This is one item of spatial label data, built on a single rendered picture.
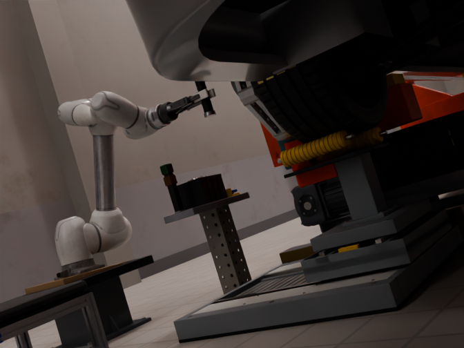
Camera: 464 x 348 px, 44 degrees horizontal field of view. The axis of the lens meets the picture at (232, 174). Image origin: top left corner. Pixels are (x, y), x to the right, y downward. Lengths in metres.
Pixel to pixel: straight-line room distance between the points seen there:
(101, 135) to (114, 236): 0.50
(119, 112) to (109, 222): 0.84
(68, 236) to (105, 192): 0.28
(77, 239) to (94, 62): 3.39
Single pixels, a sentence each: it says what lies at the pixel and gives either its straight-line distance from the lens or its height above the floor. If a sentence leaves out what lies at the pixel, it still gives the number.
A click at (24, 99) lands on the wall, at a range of 5.39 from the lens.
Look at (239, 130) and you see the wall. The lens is 7.16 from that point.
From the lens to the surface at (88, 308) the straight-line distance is 1.65.
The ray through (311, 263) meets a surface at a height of 0.15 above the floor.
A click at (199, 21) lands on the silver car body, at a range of 1.17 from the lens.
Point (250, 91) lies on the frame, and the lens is 1.92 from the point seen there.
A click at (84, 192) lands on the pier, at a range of 5.13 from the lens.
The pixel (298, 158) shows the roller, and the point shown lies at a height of 0.50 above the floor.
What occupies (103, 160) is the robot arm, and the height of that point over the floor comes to 0.81.
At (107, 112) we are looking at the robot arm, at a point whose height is 0.88.
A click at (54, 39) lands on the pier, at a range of 5.52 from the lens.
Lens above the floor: 0.41
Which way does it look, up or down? 3 degrees up
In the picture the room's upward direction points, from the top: 17 degrees counter-clockwise
